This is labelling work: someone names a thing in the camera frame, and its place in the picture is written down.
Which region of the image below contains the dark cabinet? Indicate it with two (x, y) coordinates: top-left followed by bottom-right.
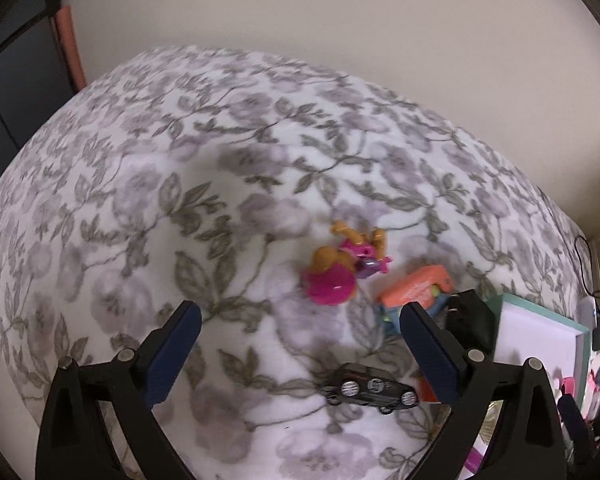
(0, 0), (76, 181)

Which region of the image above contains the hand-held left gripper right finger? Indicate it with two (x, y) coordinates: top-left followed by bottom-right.
(400, 301), (568, 480)

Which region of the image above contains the orange small box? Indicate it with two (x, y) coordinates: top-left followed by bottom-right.
(377, 266), (452, 309)

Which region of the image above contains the salmon board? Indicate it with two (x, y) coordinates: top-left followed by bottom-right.
(52, 5), (88, 89)

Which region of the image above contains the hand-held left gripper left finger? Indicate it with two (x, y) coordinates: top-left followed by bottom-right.
(35, 300), (203, 480)

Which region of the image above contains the pink dog figurine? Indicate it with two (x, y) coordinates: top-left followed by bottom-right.
(300, 219), (393, 307)

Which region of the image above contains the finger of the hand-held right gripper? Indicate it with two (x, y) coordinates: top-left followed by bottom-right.
(557, 394), (595, 461)

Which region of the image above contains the teal cardboard box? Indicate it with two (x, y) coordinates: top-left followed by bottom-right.
(490, 294), (592, 411)

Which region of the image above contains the black charger cube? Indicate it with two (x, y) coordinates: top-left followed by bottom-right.
(445, 289), (498, 356)

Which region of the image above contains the black toy car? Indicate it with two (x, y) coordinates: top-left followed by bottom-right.
(324, 362), (420, 415)

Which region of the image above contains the floral blanket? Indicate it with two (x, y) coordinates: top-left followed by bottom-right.
(0, 45), (600, 480)

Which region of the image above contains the black cable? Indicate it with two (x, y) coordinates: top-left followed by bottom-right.
(574, 235), (600, 322)

